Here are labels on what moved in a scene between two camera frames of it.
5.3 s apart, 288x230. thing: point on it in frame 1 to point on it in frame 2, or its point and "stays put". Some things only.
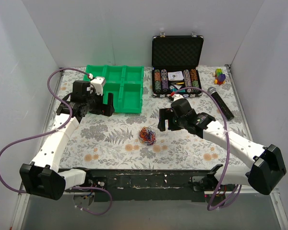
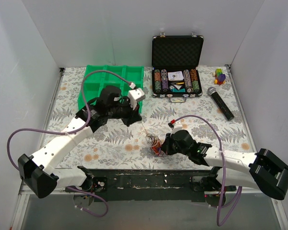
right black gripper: x=165 y=120 to x=168 y=145
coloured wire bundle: x=147 y=135 to x=155 y=143
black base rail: x=153 y=185 stays put
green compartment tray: x=126 y=82 stays put
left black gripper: x=103 y=108 to x=130 y=115
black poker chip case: x=176 y=60 stays put
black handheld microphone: x=228 y=113 stays put
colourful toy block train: x=220 y=77 stays put
